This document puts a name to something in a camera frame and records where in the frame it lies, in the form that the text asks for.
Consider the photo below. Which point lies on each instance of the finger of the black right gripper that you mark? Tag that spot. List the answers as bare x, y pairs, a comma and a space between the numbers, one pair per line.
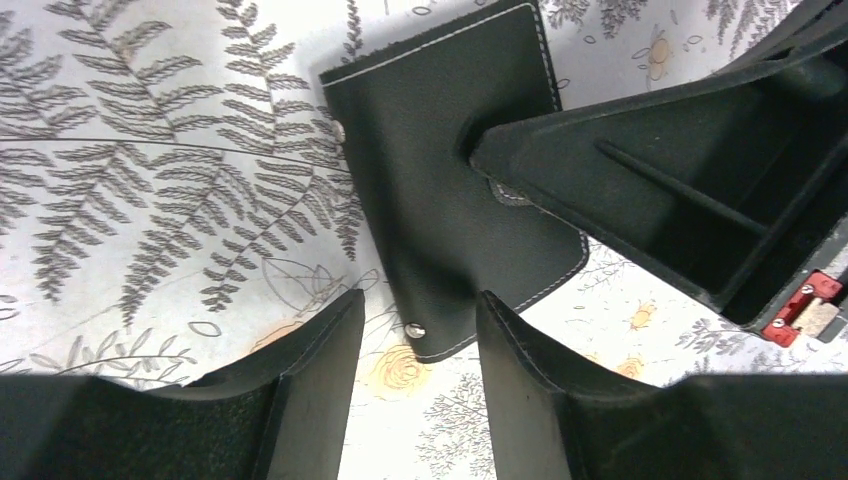
723, 187

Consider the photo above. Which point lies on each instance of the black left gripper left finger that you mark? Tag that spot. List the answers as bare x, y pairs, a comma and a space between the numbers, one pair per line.
278, 413

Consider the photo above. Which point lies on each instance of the black blue card holder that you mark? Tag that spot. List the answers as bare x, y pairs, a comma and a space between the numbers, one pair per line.
412, 114

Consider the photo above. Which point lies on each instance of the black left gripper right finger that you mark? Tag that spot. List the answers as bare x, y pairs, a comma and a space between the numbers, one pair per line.
554, 414

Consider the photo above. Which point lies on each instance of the floral patterned table mat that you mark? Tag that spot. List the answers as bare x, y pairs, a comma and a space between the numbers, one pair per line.
172, 200

